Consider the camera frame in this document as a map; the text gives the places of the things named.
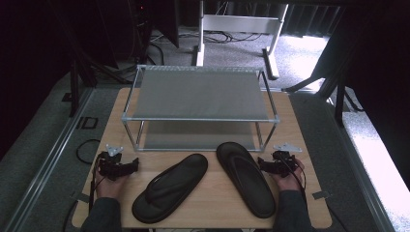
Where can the black metal stand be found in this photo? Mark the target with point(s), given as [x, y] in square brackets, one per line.
[74, 90]
[338, 103]

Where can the person's right hand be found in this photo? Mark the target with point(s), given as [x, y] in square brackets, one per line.
[290, 183]

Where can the grey tape piece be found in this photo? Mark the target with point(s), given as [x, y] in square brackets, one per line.
[80, 197]
[321, 195]

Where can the white metal stand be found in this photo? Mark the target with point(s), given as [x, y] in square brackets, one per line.
[240, 24]

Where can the black flip-flop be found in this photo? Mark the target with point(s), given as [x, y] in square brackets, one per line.
[170, 190]
[248, 180]

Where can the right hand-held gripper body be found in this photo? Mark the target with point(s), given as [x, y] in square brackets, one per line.
[283, 164]

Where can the person's left hand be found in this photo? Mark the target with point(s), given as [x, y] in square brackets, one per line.
[109, 188]

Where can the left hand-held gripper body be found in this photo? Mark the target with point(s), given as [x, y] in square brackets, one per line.
[109, 166]

